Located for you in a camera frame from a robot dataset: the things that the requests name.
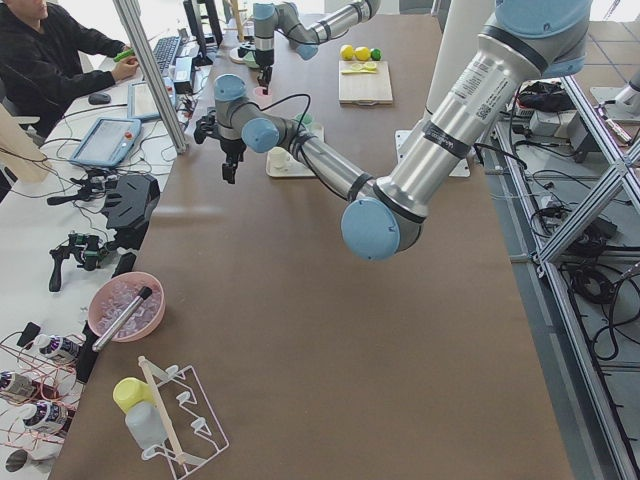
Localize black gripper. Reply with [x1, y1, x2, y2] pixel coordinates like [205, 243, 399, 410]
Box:
[193, 112, 246, 184]
[238, 42, 275, 94]

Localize cream white cup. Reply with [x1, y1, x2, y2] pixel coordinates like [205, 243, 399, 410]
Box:
[268, 147, 291, 170]

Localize mint green cup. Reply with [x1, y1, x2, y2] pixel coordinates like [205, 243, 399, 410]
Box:
[294, 113, 313, 131]

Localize pink cup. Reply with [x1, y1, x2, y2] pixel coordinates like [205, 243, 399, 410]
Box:
[253, 86, 270, 98]

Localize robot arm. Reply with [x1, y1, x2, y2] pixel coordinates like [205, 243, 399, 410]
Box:
[238, 0, 380, 94]
[194, 1, 591, 260]

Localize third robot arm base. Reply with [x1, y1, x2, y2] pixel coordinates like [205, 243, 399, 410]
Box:
[590, 71, 639, 124]

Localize cream rabbit tray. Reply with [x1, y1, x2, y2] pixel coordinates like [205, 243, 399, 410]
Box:
[266, 150, 315, 178]

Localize mint green bowl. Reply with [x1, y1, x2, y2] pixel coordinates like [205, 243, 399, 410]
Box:
[243, 52, 259, 69]

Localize wooden mug tree stand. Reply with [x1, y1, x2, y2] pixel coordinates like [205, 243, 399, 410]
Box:
[223, 0, 247, 65]

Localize yellow plastic knife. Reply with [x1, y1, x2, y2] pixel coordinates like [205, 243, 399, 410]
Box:
[340, 69, 378, 75]

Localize whole yellow lemon right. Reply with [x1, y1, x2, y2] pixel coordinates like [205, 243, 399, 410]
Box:
[340, 44, 354, 61]

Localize whole yellow lemon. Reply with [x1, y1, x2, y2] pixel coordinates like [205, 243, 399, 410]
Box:
[353, 46, 371, 62]
[340, 44, 354, 61]

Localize bamboo cutting board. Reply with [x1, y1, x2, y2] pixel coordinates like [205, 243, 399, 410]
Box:
[338, 60, 394, 105]

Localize whole yellow lemon left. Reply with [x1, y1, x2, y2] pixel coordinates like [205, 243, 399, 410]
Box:
[353, 46, 371, 62]

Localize black keyboard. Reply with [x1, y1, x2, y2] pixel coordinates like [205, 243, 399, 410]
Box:
[152, 36, 181, 73]

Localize blue teach pendant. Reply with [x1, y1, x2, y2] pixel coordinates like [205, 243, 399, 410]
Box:
[69, 117, 142, 168]
[127, 77, 177, 122]

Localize green lime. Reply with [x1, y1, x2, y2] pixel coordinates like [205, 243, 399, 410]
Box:
[370, 48, 382, 61]

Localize black computer mouse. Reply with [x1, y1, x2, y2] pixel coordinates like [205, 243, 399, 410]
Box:
[88, 92, 111, 105]

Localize metal muddler in bowl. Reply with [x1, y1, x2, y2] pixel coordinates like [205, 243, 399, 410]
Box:
[92, 286, 153, 353]

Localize black hand-held gripper device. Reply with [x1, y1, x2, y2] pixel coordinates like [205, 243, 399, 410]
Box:
[49, 231, 117, 292]

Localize pink ribbed bowl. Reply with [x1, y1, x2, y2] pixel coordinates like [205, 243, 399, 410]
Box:
[87, 271, 167, 344]

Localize seated person black hoodie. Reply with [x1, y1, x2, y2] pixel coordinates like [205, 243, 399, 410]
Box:
[1, 1, 139, 137]

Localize yellow-green cup on rack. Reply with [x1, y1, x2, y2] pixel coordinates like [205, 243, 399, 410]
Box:
[112, 377, 153, 413]

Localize purple label bottle upper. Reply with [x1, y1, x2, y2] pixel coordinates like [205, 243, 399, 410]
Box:
[33, 334, 80, 365]

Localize purple label bottle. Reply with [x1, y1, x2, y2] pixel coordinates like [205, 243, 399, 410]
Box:
[19, 401, 73, 435]
[33, 334, 80, 365]

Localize pale grey cup on rack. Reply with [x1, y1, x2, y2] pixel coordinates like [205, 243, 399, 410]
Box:
[125, 401, 168, 450]

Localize purple label bottle lower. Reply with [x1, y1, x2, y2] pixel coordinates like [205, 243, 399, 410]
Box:
[19, 401, 73, 435]

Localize black leader arm handle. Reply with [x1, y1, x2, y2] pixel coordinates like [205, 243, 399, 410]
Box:
[46, 169, 160, 250]

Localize aluminium frame post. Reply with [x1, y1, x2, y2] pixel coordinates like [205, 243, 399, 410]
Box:
[113, 0, 188, 155]

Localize wooden rack handle bar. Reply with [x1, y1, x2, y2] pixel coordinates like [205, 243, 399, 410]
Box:
[138, 356, 186, 465]

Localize white wire cup rack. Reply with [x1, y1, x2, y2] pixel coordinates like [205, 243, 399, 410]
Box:
[141, 358, 230, 479]

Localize copper wire bottle rack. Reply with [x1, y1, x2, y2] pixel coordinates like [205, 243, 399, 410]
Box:
[1, 332, 83, 452]

